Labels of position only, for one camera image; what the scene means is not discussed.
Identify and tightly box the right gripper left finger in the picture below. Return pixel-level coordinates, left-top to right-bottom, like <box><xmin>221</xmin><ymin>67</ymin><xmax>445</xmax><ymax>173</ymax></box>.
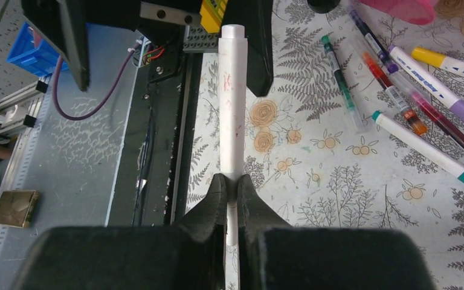
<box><xmin>13</xmin><ymin>173</ymin><xmax>227</xmax><ymax>289</ymax></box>

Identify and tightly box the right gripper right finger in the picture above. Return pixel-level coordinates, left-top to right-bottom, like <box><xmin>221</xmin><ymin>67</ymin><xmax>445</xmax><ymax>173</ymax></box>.
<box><xmin>237</xmin><ymin>175</ymin><xmax>434</xmax><ymax>289</ymax></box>

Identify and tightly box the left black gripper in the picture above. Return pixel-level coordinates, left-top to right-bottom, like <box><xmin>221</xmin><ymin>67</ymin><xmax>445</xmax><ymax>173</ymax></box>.
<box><xmin>21</xmin><ymin>0</ymin><xmax>274</xmax><ymax>97</ymax></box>

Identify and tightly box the pink capped white marker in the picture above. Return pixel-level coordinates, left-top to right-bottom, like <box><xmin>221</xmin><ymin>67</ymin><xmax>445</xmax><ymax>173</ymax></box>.
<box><xmin>217</xmin><ymin>24</ymin><xmax>248</xmax><ymax>247</ymax></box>

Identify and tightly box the teal capped white marker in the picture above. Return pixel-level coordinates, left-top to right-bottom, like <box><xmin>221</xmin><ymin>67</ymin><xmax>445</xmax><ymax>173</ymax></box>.
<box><xmin>372</xmin><ymin>111</ymin><xmax>464</xmax><ymax>183</ymax></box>

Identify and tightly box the black pink drawer box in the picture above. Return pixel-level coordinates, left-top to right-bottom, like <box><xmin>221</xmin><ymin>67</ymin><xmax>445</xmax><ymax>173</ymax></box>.
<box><xmin>304</xmin><ymin>0</ymin><xmax>439</xmax><ymax>25</ymax></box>

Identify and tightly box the yellow toy block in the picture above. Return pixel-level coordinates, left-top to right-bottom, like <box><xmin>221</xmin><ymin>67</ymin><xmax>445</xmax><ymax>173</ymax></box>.
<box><xmin>200</xmin><ymin>0</ymin><xmax>228</xmax><ymax>33</ymax></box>

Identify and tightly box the blue plastic bin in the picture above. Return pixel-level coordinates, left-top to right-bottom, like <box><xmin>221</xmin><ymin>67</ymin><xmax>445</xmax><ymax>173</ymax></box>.
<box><xmin>7</xmin><ymin>22</ymin><xmax>60</xmax><ymax>77</ymax></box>

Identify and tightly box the brass metal block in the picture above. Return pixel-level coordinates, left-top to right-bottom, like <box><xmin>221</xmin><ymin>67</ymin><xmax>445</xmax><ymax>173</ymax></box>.
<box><xmin>0</xmin><ymin>190</ymin><xmax>40</xmax><ymax>228</ymax></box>

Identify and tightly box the black gel pen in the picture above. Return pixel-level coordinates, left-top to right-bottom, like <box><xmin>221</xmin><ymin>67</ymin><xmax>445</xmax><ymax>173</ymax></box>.
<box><xmin>321</xmin><ymin>35</ymin><xmax>365</xmax><ymax>134</ymax></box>

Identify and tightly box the orange gel pen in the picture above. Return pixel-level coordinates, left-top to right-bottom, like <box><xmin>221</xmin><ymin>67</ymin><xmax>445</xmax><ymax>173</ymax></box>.
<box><xmin>359</xmin><ymin>52</ymin><xmax>427</xmax><ymax>135</ymax></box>

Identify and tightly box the dark red gel pen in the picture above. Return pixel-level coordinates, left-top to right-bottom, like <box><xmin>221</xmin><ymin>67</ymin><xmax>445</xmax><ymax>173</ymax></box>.
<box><xmin>344</xmin><ymin>1</ymin><xmax>464</xmax><ymax>149</ymax></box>

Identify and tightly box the purple capped white marker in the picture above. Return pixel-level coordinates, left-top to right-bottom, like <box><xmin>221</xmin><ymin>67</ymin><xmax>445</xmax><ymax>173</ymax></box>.
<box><xmin>387</xmin><ymin>45</ymin><xmax>464</xmax><ymax>122</ymax></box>

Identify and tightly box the yellow tipped white marker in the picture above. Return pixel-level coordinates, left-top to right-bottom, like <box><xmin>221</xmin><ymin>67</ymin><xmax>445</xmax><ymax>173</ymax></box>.
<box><xmin>411</xmin><ymin>47</ymin><xmax>464</xmax><ymax>77</ymax></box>

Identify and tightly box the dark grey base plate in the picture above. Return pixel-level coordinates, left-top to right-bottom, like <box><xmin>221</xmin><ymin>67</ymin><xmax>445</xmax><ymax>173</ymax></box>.
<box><xmin>182</xmin><ymin>25</ymin><xmax>221</xmax><ymax>54</ymax></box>

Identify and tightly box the black mounting rail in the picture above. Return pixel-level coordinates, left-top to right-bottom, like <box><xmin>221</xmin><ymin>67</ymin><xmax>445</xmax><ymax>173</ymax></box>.
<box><xmin>105</xmin><ymin>48</ymin><xmax>203</xmax><ymax>227</ymax></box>

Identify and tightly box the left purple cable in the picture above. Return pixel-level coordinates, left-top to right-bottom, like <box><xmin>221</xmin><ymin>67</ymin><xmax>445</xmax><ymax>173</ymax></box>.
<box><xmin>51</xmin><ymin>40</ymin><xmax>143</xmax><ymax>121</ymax></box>

